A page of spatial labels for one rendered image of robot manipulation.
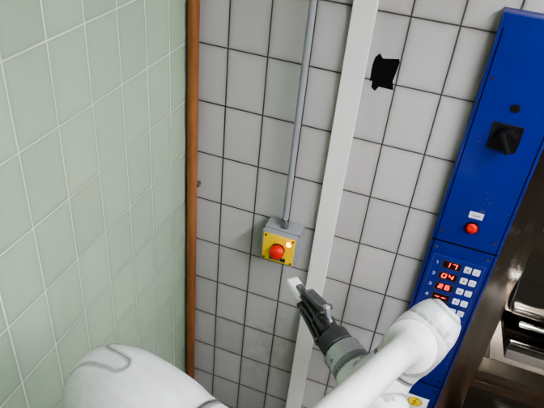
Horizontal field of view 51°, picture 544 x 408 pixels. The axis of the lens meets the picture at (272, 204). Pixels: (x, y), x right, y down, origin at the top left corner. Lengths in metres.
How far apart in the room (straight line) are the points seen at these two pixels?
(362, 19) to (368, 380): 0.72
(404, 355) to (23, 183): 0.70
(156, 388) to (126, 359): 0.07
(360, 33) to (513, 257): 0.66
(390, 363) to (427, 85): 0.61
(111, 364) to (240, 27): 0.85
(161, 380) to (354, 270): 0.94
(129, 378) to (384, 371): 0.44
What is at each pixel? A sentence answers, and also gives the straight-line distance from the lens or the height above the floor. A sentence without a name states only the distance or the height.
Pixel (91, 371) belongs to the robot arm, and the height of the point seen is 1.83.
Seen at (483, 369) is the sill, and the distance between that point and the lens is 1.78.
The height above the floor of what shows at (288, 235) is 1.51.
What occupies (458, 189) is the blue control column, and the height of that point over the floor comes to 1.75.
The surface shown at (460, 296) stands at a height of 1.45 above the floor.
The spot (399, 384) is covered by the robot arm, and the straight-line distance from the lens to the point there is 1.20.
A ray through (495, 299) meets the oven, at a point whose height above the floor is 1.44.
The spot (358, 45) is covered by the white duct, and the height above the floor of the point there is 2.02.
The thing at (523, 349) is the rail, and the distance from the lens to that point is 1.51.
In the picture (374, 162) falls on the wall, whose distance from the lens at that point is 1.40.
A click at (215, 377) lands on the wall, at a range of 2.15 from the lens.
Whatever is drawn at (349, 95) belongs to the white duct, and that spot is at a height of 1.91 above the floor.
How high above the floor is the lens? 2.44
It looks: 35 degrees down
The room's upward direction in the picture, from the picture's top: 6 degrees clockwise
